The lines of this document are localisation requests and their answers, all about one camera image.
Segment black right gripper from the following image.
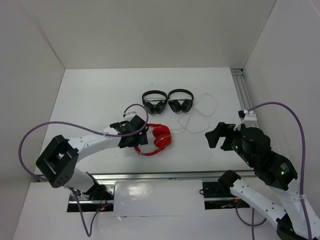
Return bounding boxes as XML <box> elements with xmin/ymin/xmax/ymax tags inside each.
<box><xmin>203</xmin><ymin>120</ymin><xmax>254</xmax><ymax>166</ymax></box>

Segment red over-ear headphones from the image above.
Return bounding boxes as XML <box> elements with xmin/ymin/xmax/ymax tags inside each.
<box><xmin>134</xmin><ymin>123</ymin><xmax>172</xmax><ymax>157</ymax></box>

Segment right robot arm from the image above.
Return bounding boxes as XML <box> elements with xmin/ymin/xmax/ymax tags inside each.
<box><xmin>205</xmin><ymin>122</ymin><xmax>320</xmax><ymax>240</ymax></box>

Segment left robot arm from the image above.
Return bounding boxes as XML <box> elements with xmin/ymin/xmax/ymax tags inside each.
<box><xmin>36</xmin><ymin>115</ymin><xmax>148</xmax><ymax>200</ymax></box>

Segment left black headphones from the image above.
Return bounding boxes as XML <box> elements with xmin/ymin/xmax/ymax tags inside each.
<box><xmin>141</xmin><ymin>90</ymin><xmax>168</xmax><ymax>115</ymax></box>

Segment black headphones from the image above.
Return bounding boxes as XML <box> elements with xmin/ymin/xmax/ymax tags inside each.
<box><xmin>168</xmin><ymin>88</ymin><xmax>194</xmax><ymax>113</ymax></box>
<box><xmin>141</xmin><ymin>90</ymin><xmax>168</xmax><ymax>115</ymax></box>

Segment right black headphones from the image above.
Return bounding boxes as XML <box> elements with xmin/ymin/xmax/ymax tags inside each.
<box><xmin>168</xmin><ymin>88</ymin><xmax>194</xmax><ymax>113</ymax></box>

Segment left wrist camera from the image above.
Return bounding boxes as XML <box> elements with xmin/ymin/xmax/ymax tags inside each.
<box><xmin>123</xmin><ymin>111</ymin><xmax>137</xmax><ymax>121</ymax></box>

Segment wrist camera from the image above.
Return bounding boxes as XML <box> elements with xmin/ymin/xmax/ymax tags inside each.
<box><xmin>234</xmin><ymin>110</ymin><xmax>258</xmax><ymax>131</ymax></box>
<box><xmin>123</xmin><ymin>111</ymin><xmax>137</xmax><ymax>121</ymax></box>

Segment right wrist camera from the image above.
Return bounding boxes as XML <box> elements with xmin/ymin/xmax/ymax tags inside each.
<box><xmin>234</xmin><ymin>110</ymin><xmax>258</xmax><ymax>131</ymax></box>

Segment front aluminium rail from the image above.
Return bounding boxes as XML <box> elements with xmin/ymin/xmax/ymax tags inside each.
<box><xmin>37</xmin><ymin>170</ymin><xmax>258</xmax><ymax>183</ymax></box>

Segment aluminium rail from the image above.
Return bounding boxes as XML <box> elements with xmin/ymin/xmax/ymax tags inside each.
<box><xmin>37</xmin><ymin>170</ymin><xmax>258</xmax><ymax>183</ymax></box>
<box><xmin>230</xmin><ymin>68</ymin><xmax>253</xmax><ymax>111</ymax></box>

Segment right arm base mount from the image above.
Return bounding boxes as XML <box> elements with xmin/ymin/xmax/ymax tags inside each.
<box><xmin>199</xmin><ymin>182</ymin><xmax>250</xmax><ymax>210</ymax></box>

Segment right side aluminium rail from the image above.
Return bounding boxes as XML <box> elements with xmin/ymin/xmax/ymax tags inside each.
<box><xmin>230</xmin><ymin>68</ymin><xmax>253</xmax><ymax>111</ymax></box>

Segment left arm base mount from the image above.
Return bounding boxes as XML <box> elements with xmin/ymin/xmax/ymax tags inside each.
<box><xmin>75</xmin><ymin>181</ymin><xmax>116</xmax><ymax>213</ymax></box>

